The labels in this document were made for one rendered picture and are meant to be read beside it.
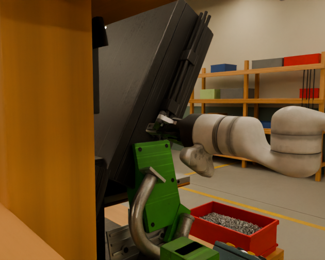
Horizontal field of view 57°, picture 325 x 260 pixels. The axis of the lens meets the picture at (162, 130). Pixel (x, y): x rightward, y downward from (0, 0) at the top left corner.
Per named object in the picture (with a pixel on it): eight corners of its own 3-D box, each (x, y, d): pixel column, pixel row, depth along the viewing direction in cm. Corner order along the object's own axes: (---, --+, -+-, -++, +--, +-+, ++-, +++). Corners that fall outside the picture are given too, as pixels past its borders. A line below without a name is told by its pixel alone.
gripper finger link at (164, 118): (181, 118, 58) (180, 122, 60) (160, 109, 59) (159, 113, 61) (177, 129, 58) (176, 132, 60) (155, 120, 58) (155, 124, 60)
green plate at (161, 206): (163, 219, 83) (150, 143, 85) (184, 220, 77) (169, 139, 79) (128, 231, 75) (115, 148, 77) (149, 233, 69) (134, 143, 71)
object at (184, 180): (157, 176, 110) (157, 167, 110) (190, 184, 98) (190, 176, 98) (52, 199, 84) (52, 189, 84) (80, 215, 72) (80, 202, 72)
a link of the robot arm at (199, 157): (176, 159, 52) (205, 164, 48) (198, 103, 55) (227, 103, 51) (204, 178, 58) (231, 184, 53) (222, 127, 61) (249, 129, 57)
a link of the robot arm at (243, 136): (238, 161, 56) (239, 115, 56) (327, 176, 45) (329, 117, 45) (216, 168, 52) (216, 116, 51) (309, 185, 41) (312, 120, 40)
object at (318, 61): (318, 182, 513) (325, 50, 492) (188, 158, 733) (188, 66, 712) (329, 176, 550) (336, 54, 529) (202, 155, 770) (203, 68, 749)
